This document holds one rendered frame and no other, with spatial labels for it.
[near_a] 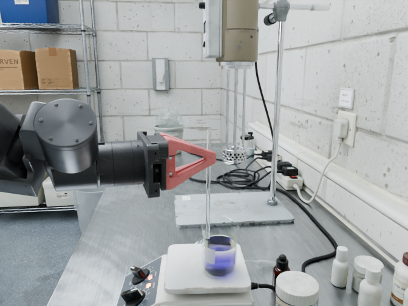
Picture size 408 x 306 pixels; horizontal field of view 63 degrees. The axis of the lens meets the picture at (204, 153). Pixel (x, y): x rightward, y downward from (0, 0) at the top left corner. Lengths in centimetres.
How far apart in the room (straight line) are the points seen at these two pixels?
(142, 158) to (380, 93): 59
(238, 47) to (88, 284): 58
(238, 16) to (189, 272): 56
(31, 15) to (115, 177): 235
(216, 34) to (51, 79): 193
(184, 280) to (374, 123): 58
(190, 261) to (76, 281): 24
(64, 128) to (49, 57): 228
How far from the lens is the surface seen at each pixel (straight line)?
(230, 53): 81
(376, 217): 80
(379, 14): 89
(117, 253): 75
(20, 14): 273
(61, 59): 260
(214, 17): 82
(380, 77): 86
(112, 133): 294
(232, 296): 50
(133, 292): 52
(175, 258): 54
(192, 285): 48
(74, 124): 35
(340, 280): 66
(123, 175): 41
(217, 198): 98
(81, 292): 65
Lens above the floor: 112
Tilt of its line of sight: 14 degrees down
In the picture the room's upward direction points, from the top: straight up
